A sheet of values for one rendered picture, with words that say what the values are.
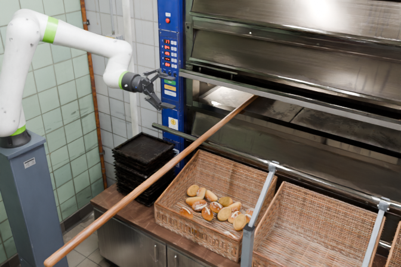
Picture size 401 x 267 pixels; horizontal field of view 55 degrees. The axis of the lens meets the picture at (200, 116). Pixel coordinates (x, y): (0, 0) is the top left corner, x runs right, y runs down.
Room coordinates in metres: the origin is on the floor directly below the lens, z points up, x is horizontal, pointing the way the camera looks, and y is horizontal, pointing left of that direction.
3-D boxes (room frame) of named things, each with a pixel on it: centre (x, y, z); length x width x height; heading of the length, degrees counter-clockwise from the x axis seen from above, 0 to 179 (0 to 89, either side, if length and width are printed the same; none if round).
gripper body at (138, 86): (1.65, 0.26, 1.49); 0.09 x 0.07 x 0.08; 58
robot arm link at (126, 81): (1.69, 0.32, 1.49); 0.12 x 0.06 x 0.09; 148
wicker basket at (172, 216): (1.78, -0.10, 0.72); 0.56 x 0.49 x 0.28; 57
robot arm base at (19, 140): (1.65, 0.95, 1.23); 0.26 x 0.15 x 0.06; 55
